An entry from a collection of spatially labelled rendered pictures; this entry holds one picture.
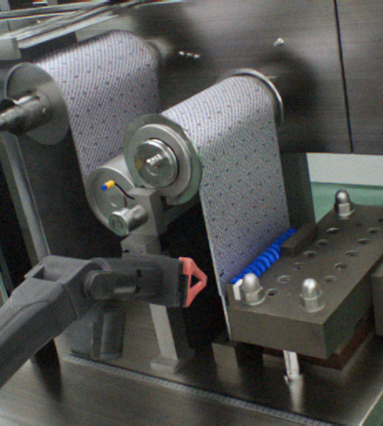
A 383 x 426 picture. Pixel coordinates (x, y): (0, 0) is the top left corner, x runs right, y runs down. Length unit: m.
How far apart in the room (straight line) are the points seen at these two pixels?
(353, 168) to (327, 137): 2.77
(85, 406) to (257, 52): 0.68
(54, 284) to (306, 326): 0.39
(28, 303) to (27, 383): 0.50
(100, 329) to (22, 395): 0.39
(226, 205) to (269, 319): 0.20
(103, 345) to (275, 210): 0.48
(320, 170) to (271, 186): 2.93
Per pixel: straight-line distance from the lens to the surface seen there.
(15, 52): 1.26
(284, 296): 1.16
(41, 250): 1.47
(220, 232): 1.19
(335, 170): 4.20
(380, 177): 4.10
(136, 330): 1.41
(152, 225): 1.17
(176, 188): 1.15
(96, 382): 1.30
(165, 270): 1.04
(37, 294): 0.88
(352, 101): 1.34
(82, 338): 0.97
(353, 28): 1.30
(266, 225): 1.30
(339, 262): 1.24
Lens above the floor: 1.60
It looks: 22 degrees down
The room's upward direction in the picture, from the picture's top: 11 degrees counter-clockwise
